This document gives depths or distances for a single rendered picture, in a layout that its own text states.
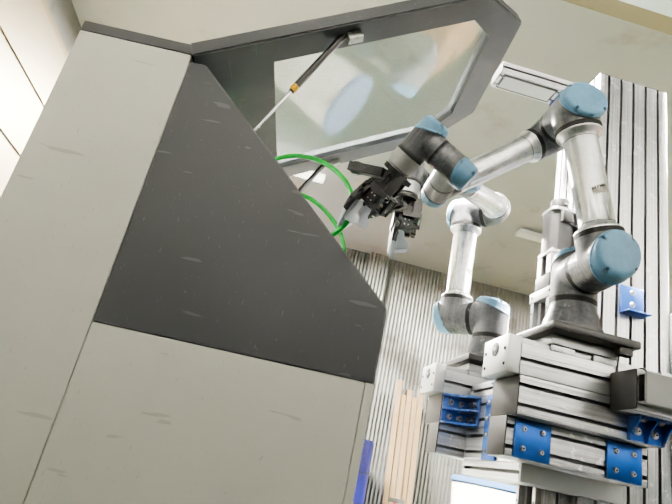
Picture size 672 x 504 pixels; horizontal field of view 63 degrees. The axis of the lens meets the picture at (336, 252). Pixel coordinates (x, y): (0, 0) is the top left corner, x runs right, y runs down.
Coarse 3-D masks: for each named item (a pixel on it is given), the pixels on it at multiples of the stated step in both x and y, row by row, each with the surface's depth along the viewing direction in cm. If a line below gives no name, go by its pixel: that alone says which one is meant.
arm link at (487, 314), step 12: (480, 300) 191; (492, 300) 188; (468, 312) 191; (480, 312) 188; (492, 312) 186; (504, 312) 187; (468, 324) 190; (480, 324) 187; (492, 324) 185; (504, 324) 186
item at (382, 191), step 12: (372, 180) 141; (384, 180) 140; (396, 180) 138; (372, 192) 140; (384, 192) 139; (396, 192) 140; (372, 204) 139; (384, 204) 142; (396, 204) 143; (384, 216) 144
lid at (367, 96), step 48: (432, 0) 145; (480, 0) 148; (192, 48) 133; (240, 48) 135; (288, 48) 141; (384, 48) 156; (432, 48) 164; (480, 48) 171; (240, 96) 153; (336, 96) 170; (384, 96) 179; (432, 96) 189; (480, 96) 196; (288, 144) 188; (336, 144) 198; (384, 144) 206
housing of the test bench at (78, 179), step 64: (64, 64) 131; (128, 64) 132; (64, 128) 125; (128, 128) 126; (64, 192) 120; (128, 192) 121; (0, 256) 113; (64, 256) 115; (0, 320) 109; (64, 320) 110; (0, 384) 105; (64, 384) 106; (0, 448) 101
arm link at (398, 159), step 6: (396, 150) 138; (390, 156) 139; (396, 156) 137; (402, 156) 137; (408, 156) 143; (390, 162) 139; (396, 162) 137; (402, 162) 137; (408, 162) 137; (414, 162) 137; (396, 168) 138; (402, 168) 137; (408, 168) 137; (414, 168) 138; (402, 174) 138; (408, 174) 138
